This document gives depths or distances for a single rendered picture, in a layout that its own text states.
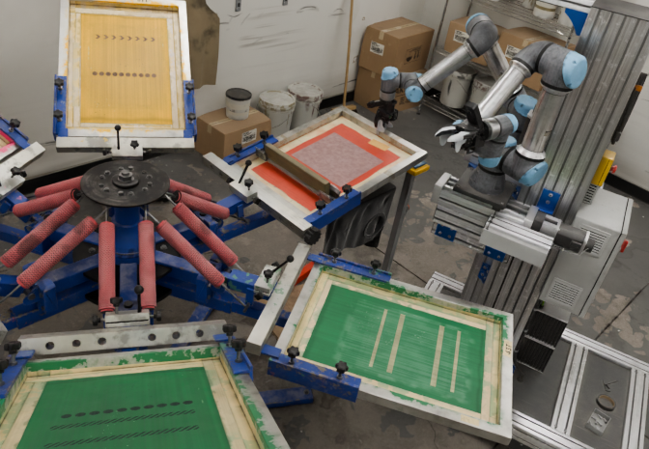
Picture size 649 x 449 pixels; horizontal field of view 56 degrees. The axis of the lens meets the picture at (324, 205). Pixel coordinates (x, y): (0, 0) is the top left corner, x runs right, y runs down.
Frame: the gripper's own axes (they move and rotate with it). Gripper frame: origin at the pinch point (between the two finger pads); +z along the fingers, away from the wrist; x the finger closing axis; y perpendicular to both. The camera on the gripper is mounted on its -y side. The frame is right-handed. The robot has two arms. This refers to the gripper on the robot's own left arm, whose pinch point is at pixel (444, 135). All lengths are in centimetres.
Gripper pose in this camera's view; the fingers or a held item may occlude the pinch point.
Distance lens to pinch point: 201.1
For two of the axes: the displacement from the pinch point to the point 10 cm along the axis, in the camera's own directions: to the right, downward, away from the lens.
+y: -0.6, 8.8, 4.6
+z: -7.8, 2.5, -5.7
